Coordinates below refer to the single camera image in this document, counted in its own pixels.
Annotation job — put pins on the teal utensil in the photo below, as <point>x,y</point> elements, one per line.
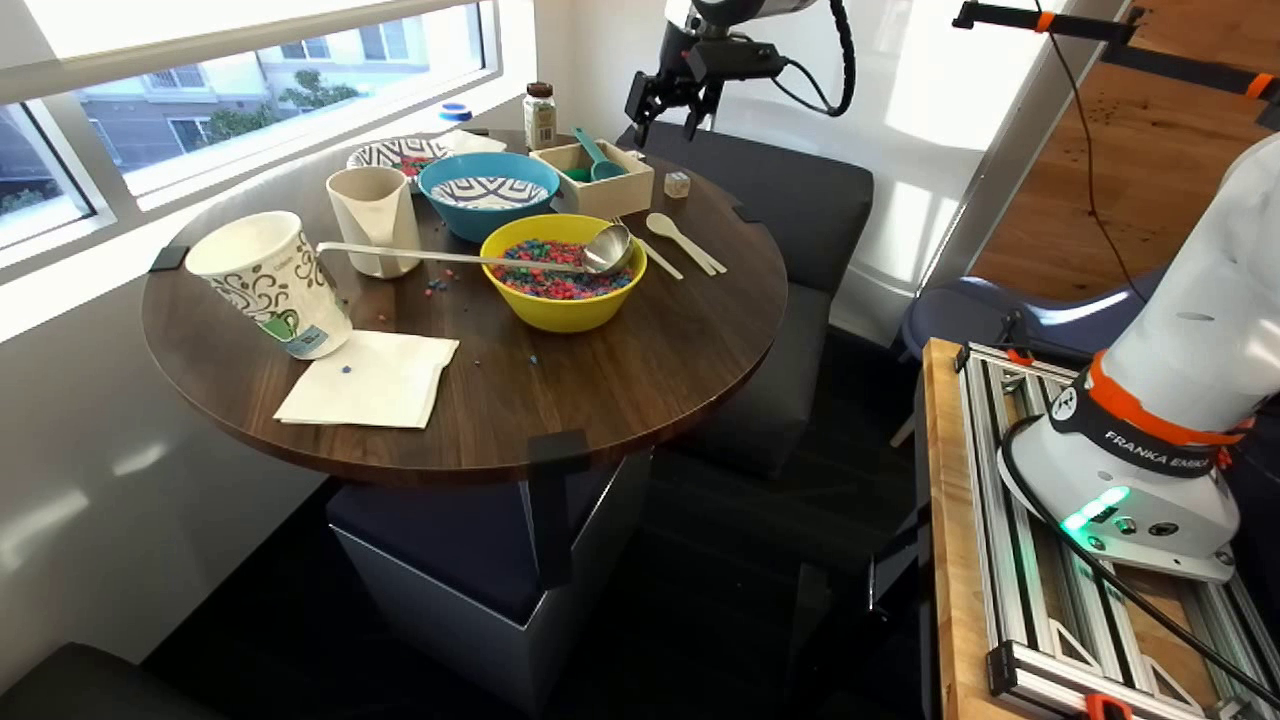
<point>598,157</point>

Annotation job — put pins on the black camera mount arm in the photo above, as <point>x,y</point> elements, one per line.
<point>1067,27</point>

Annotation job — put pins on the white window frame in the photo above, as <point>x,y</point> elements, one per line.
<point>240,147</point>

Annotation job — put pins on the dark grey armchair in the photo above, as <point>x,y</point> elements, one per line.
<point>787,265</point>

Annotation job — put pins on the blue round stool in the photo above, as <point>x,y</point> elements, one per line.
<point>987,312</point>

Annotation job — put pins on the metal spoon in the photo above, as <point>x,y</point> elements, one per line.
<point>402,252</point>

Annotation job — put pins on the aluminium profile frame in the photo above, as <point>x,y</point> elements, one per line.
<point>1053,600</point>

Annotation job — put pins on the yellow bowl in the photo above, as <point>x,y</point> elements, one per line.
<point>560,306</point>

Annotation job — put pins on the glass jar with dark lid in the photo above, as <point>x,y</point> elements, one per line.
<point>537,118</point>

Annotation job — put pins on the grey drawer cabinet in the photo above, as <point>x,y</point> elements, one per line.
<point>455,584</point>

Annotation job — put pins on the wooden base board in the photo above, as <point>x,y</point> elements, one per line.
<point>951,562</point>

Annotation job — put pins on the round dark wooden table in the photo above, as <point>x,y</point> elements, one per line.
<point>532,387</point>

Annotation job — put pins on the beige cup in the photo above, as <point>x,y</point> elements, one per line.
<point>379,223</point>

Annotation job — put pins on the black and white patterned bowl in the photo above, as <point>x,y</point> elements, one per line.
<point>384,155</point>

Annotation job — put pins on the pale wooden fork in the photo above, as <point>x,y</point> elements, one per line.
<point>656,252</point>

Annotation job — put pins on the small blue object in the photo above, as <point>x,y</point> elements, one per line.
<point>459,109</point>

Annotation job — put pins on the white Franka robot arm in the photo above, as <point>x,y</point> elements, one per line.
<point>1184,403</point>

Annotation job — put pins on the white paper napkin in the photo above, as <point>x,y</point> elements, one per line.
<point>364,382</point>

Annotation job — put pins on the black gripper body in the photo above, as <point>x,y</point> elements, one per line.
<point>723,62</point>

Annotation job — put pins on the light wooden box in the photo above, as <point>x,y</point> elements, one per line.
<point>614,194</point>

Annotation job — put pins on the blue bowl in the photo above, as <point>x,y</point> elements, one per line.
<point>462,212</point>

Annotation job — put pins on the printed paper cup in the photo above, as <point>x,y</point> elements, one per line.
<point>274,285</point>

